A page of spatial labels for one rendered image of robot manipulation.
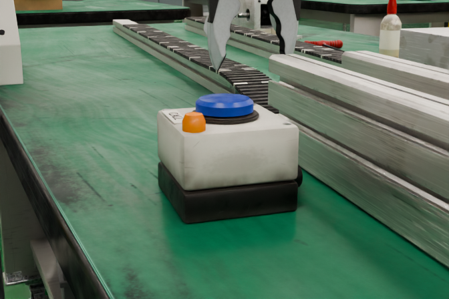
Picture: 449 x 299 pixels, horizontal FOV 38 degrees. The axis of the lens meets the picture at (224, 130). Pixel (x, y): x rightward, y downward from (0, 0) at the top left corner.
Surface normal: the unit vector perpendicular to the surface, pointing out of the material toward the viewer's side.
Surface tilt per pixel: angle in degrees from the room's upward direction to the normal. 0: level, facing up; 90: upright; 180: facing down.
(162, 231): 0
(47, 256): 0
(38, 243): 0
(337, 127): 90
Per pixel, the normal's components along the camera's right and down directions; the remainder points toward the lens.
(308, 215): 0.00, -0.97
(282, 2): 0.30, 0.23
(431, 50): -0.95, 0.07
